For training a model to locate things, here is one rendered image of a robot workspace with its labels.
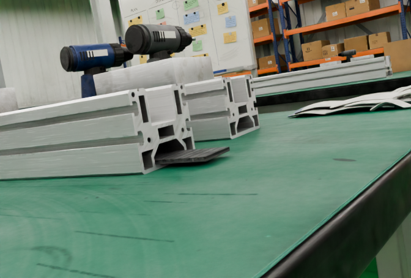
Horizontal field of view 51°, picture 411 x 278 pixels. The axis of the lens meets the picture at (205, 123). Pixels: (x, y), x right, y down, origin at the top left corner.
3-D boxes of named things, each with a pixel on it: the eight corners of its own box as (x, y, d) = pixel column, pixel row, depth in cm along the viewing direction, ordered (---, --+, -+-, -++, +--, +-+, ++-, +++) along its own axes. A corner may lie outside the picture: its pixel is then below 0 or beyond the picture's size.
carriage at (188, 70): (99, 116, 70) (92, 75, 69) (142, 108, 79) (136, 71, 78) (180, 104, 61) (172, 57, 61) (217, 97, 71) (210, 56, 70)
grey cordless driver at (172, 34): (136, 137, 86) (117, 28, 84) (195, 122, 102) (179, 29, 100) (164, 135, 81) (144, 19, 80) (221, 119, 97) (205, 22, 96)
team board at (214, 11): (136, 184, 439) (101, -8, 423) (169, 172, 477) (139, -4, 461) (260, 188, 343) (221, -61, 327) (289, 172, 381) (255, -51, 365)
